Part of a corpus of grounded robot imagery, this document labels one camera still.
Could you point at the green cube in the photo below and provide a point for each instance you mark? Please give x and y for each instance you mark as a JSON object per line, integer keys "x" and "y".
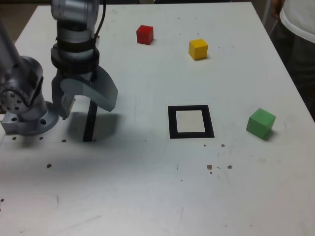
{"x": 259, "y": 124}

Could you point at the black tape strip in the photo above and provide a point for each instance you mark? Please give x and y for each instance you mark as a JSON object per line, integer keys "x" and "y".
{"x": 89, "y": 125}

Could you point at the white furniture leg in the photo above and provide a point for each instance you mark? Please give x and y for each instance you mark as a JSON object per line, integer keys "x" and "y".
{"x": 266, "y": 12}

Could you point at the black tape square outline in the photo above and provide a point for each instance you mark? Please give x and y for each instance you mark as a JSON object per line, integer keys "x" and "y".
{"x": 172, "y": 123}

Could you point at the person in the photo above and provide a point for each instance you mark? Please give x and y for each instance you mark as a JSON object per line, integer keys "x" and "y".
{"x": 300, "y": 22}

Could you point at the red cube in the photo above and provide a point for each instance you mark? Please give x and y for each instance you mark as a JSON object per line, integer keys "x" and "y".
{"x": 144, "y": 35}

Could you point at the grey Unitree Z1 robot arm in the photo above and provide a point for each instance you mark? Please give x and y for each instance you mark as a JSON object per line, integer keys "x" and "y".
{"x": 29, "y": 108}

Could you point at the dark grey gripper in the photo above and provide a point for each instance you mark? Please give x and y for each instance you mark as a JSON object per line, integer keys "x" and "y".
{"x": 87, "y": 76}

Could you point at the yellow cube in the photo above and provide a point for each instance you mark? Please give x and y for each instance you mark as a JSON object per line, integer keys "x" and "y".
{"x": 198, "y": 50}

